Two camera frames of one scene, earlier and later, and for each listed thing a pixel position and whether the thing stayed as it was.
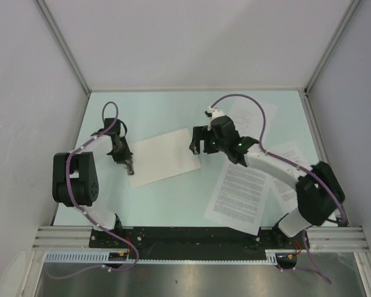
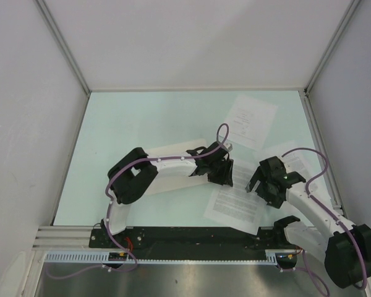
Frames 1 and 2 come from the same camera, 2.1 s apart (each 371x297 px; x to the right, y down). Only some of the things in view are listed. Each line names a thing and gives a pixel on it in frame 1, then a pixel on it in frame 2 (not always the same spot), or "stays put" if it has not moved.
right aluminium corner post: [352, 7] stays put
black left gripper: [127, 156] → [224, 176]
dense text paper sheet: [239, 199] stays put
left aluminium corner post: [65, 44] stays put
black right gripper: [201, 133] → [274, 200]
